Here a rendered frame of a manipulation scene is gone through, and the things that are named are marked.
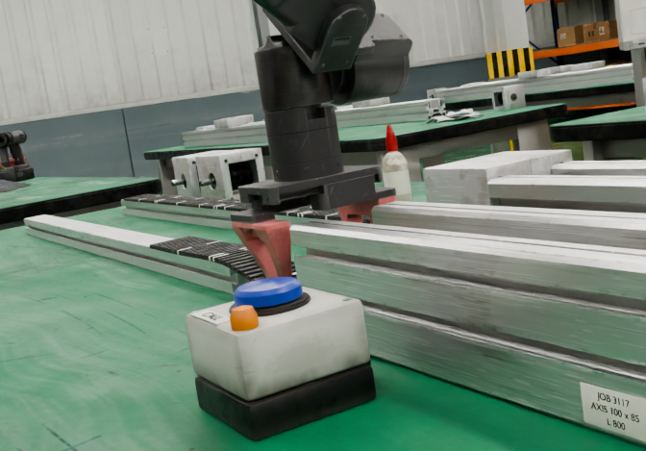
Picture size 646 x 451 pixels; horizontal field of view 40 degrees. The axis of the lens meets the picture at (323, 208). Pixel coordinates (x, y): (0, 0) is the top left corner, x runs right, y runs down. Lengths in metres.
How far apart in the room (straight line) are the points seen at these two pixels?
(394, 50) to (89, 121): 11.29
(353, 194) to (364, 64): 0.11
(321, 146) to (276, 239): 0.08
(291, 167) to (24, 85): 11.17
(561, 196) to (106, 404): 0.36
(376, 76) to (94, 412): 0.34
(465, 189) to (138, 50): 11.55
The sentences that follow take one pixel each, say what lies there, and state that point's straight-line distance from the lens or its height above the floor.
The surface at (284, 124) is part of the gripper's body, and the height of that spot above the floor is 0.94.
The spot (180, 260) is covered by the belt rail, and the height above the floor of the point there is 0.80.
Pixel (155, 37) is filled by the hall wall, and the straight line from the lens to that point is 12.38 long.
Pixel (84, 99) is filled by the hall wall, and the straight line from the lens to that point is 12.02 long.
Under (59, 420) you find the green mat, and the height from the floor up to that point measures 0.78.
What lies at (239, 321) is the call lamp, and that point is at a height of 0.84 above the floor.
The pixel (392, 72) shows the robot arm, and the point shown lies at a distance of 0.75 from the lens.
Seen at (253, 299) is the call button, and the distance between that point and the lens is 0.51.
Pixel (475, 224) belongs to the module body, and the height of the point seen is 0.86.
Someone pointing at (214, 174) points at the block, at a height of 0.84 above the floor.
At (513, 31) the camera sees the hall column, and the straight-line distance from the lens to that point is 8.75.
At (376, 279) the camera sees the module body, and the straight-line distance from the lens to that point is 0.57.
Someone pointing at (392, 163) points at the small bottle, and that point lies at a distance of 1.29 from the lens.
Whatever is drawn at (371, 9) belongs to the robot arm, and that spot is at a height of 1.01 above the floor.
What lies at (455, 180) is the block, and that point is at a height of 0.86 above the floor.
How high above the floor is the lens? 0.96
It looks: 7 degrees down
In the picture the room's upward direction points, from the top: 9 degrees counter-clockwise
